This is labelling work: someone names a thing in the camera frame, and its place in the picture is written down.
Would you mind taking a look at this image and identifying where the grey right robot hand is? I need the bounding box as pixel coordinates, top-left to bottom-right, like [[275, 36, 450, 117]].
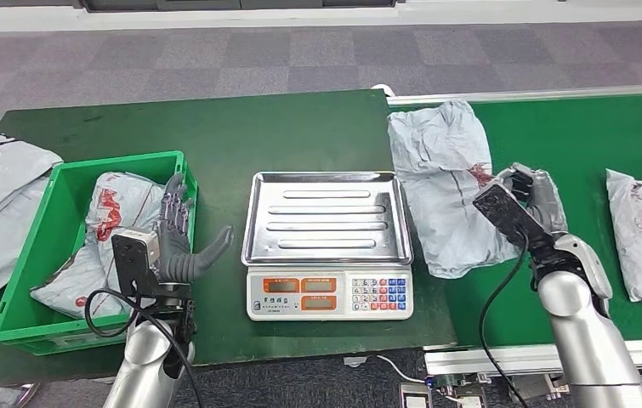
[[497, 161, 568, 236]]

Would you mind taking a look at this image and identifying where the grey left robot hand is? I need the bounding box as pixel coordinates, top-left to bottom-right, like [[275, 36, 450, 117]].
[[154, 173, 236, 285]]

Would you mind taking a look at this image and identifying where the green conveyor belt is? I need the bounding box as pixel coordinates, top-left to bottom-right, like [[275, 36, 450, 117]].
[[389, 91, 642, 348]]

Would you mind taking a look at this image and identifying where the white electronic scale steel tray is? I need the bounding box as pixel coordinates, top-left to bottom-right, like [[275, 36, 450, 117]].
[[241, 171, 415, 322]]

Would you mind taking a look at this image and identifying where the green plastic crate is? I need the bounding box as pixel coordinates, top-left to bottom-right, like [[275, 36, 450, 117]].
[[0, 150, 199, 357]]

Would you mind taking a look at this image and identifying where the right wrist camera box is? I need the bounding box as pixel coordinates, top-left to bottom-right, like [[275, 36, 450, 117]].
[[472, 181, 554, 258]]

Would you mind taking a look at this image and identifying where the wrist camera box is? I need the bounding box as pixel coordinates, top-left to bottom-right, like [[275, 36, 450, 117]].
[[111, 226, 162, 297], [472, 181, 554, 258]]

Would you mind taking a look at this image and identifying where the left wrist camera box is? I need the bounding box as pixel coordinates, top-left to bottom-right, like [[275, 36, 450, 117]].
[[111, 226, 162, 297]]

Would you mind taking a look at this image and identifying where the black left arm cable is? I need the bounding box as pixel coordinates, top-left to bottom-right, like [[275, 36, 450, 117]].
[[83, 288, 203, 408]]

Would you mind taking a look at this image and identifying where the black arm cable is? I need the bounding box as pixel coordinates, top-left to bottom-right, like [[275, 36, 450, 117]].
[[478, 230, 530, 408], [83, 288, 203, 408]]

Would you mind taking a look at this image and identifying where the aluminium conveyor side rail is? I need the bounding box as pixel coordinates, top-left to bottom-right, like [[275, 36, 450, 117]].
[[424, 337, 642, 393], [386, 82, 642, 107]]

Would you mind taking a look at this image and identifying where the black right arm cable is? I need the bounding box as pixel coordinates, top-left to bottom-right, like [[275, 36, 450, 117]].
[[478, 230, 530, 408]]

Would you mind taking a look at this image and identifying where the white floor cable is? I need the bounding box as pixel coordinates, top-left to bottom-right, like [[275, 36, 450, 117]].
[[375, 354, 429, 388]]

